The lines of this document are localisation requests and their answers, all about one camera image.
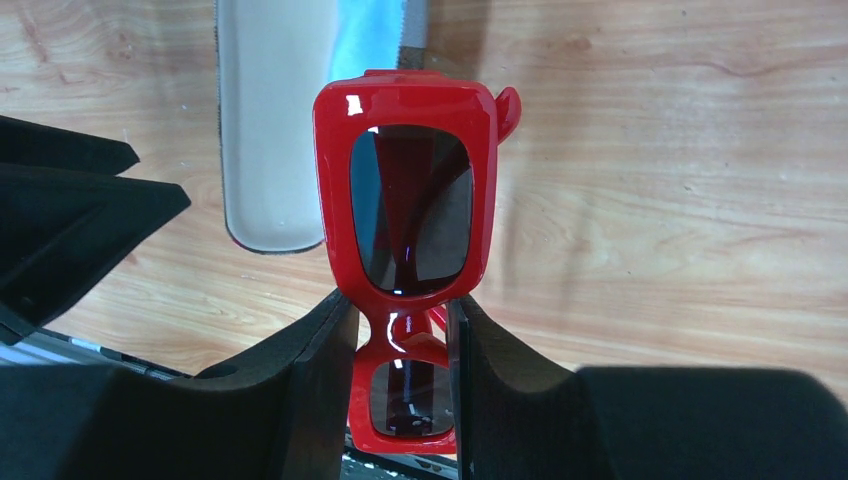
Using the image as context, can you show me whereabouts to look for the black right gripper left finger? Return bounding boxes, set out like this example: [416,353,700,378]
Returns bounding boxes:
[1,292,359,479]

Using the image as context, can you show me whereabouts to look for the red sunglasses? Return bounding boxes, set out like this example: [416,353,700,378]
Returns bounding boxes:
[313,69,522,455]

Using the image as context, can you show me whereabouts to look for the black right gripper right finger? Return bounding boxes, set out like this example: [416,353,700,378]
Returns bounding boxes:
[447,296,847,479]

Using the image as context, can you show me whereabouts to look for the light blue cleaning cloth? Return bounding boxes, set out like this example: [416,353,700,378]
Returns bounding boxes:
[328,0,405,82]

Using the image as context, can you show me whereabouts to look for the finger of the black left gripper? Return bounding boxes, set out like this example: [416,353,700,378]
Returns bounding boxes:
[1,116,140,175]
[1,166,191,345]

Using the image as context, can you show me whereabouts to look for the beige plaid glasses case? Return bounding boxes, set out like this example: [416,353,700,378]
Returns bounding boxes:
[215,1,430,254]

